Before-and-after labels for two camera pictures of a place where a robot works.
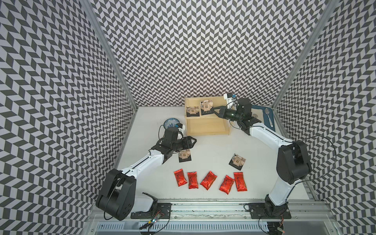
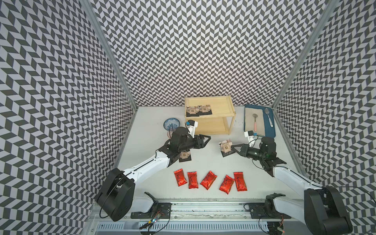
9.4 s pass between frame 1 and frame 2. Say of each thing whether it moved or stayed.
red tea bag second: stayed
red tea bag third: stayed
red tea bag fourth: stayed
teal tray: stayed
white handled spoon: stayed
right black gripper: moved
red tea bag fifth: stayed
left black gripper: moved
